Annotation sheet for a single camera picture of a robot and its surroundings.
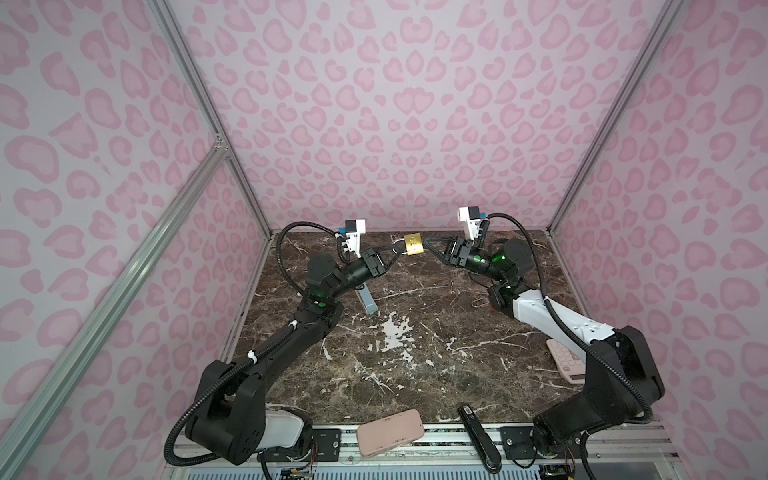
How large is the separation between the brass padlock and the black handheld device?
431 millimetres

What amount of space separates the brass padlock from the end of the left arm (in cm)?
1

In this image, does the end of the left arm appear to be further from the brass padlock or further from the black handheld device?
the black handheld device

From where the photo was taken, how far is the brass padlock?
2.30ft

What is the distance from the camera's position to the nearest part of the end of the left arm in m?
0.64

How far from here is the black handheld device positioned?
2.26ft

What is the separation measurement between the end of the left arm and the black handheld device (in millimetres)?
434
